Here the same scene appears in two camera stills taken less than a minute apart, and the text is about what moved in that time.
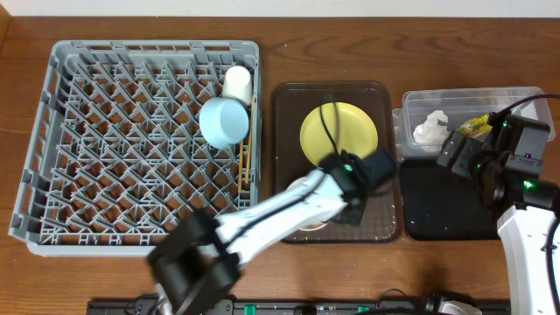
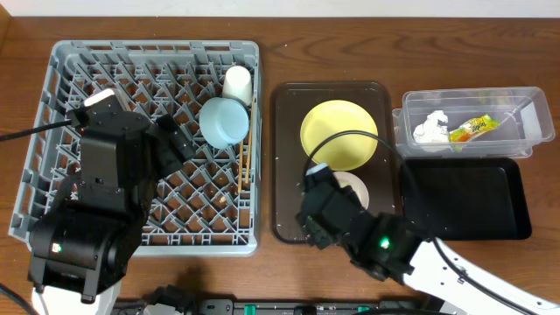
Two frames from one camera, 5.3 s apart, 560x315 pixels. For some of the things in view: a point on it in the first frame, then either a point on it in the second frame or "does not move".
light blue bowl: [224, 122] does not move
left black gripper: [350, 213] -> [154, 143]
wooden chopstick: [250, 141] does not move
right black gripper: [451, 149] -> [316, 205]
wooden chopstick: [241, 167] does not move
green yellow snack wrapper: [477, 127] does not move
